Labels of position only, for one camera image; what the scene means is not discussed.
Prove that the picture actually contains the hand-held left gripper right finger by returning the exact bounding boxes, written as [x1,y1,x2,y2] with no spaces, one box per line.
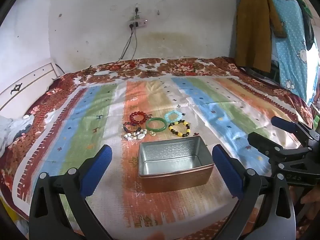
[212,144,297,240]

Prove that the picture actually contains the striped colourful mat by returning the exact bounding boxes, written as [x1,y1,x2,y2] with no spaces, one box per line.
[12,76,304,228]

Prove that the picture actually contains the white headboard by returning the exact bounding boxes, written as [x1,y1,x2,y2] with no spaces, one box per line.
[0,57,65,117]

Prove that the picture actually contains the grey crumpled clothes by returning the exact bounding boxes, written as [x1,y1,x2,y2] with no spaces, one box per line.
[0,115,34,150]

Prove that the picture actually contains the metal tin box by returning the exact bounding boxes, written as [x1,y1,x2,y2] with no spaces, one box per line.
[138,135,215,194]

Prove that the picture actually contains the green jade bangle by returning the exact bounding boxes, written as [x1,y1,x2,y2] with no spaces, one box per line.
[146,118,167,132]

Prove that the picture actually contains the red bead bracelet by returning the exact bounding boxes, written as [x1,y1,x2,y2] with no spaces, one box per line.
[129,111,147,125]

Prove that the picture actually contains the black cable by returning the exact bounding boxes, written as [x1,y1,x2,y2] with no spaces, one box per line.
[119,27,133,61]
[131,27,138,60]

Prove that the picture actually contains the white shell bracelet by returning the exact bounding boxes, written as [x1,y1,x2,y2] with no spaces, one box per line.
[123,129,148,140]

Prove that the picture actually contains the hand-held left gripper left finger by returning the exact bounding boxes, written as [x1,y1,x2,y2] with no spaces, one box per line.
[29,144,112,240]

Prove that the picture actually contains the dark green clothing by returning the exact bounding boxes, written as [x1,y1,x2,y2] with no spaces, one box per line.
[297,0,318,50]

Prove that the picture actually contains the dark multicolour bead bracelet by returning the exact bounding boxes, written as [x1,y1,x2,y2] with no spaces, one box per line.
[122,122,142,133]

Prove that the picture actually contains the yellow and black bead bracelet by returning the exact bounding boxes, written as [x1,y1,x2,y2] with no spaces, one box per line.
[168,120,191,138]

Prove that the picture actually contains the blue dotted cloth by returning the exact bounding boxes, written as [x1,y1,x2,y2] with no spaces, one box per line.
[244,0,315,105]

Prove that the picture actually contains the white power strip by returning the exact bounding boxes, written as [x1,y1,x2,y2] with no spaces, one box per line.
[129,18,148,28]

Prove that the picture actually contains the brown hanging garment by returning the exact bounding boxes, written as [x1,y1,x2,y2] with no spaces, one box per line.
[235,0,287,73]

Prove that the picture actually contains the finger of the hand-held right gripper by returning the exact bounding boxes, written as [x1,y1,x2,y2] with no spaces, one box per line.
[271,116,320,143]
[247,131,313,170]

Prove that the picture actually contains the light blue bead bracelet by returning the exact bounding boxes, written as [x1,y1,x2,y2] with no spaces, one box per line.
[164,110,182,123]

